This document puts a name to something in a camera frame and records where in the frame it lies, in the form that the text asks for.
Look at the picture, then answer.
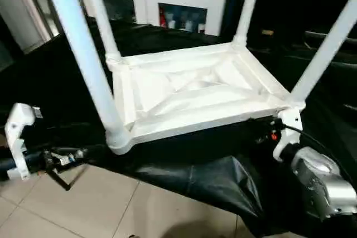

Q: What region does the silver metal rod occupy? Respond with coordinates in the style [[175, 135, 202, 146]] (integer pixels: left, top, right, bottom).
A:
[[304, 30, 357, 46]]

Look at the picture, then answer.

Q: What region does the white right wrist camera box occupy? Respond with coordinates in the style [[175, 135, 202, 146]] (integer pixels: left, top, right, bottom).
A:
[[272, 108, 305, 163]]

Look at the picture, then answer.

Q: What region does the white plastic table top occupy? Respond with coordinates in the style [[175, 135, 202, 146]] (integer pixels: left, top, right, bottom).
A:
[[106, 42, 306, 155]]

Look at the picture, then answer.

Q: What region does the black table mat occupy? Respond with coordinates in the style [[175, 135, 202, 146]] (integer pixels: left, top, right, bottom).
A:
[[0, 18, 357, 238]]

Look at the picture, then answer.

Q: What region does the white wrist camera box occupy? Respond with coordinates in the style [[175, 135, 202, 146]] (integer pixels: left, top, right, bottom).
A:
[[272, 108, 305, 163], [4, 103, 43, 181]]

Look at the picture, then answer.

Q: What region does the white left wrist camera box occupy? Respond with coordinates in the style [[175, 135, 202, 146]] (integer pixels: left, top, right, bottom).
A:
[[4, 103, 43, 181]]

